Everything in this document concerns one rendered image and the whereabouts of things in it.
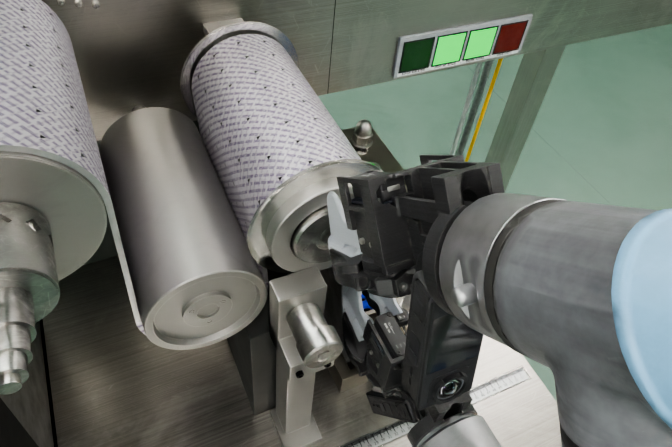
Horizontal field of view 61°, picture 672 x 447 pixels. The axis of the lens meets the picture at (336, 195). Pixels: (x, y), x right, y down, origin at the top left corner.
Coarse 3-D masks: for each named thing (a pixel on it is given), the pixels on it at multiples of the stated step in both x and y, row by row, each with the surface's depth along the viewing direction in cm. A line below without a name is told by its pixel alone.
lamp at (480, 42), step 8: (472, 32) 89; (480, 32) 90; (488, 32) 91; (472, 40) 91; (480, 40) 91; (488, 40) 92; (472, 48) 92; (480, 48) 93; (488, 48) 93; (472, 56) 93
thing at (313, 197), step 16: (304, 192) 49; (320, 192) 48; (336, 192) 49; (352, 192) 50; (288, 208) 49; (304, 208) 49; (272, 224) 50; (288, 224) 49; (272, 240) 50; (288, 240) 51; (272, 256) 52; (288, 256) 53
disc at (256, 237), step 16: (336, 160) 49; (352, 160) 50; (304, 176) 48; (320, 176) 49; (336, 176) 50; (272, 192) 48; (288, 192) 49; (272, 208) 49; (256, 224) 50; (256, 240) 51; (256, 256) 53; (288, 272) 57
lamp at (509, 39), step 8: (512, 24) 92; (520, 24) 93; (504, 32) 92; (512, 32) 93; (520, 32) 94; (504, 40) 94; (512, 40) 94; (496, 48) 94; (504, 48) 95; (512, 48) 96
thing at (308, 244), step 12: (312, 216) 50; (324, 216) 50; (300, 228) 50; (312, 228) 50; (324, 228) 51; (300, 240) 51; (312, 240) 51; (324, 240) 52; (300, 252) 52; (312, 252) 53; (324, 252) 54
